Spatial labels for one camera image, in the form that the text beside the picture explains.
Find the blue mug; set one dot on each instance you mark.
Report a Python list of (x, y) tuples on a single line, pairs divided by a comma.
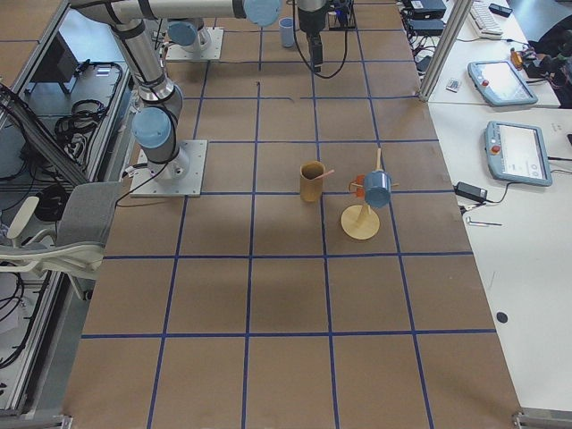
[(377, 187)]

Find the black power adapter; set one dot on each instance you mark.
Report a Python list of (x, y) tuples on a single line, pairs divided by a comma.
[(471, 192)]

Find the white keyboard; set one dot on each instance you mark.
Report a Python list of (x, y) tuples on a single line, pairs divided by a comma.
[(483, 22)]

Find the wooden mug tree stand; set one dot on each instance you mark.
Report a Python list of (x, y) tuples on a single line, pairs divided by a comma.
[(361, 222)]

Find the black wire cup rack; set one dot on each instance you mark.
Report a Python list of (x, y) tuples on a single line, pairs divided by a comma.
[(341, 15)]

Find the small remote control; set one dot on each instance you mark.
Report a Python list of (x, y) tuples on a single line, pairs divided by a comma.
[(453, 85)]

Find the orange mug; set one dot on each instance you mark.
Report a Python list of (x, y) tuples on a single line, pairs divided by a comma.
[(357, 186)]

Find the teach pendant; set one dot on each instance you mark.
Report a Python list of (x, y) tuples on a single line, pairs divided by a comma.
[(516, 152), (500, 84)]

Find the bamboo chopstick holder cylinder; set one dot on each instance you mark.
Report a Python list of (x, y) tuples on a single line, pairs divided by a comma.
[(310, 186)]

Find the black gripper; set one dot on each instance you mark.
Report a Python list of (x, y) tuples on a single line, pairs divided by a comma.
[(309, 21)]

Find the pink chopstick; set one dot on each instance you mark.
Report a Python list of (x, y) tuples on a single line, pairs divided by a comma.
[(324, 174)]

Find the black electronics box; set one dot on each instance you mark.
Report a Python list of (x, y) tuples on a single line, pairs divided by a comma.
[(425, 9)]

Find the grey office chair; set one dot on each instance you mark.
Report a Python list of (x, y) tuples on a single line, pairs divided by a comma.
[(76, 247)]

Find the far teach pendant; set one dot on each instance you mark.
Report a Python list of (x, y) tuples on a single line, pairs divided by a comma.
[(500, 84)]

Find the aluminium frame post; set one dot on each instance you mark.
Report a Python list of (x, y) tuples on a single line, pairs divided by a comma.
[(458, 14)]

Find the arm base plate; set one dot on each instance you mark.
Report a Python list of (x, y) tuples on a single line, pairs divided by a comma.
[(183, 176), (175, 53)]

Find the near teach pendant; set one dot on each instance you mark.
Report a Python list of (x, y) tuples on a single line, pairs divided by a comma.
[(516, 152)]

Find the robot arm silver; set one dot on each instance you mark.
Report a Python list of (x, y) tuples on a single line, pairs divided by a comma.
[(190, 34), (154, 127)]

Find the light blue plastic cup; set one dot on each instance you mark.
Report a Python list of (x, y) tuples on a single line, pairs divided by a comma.
[(286, 32)]

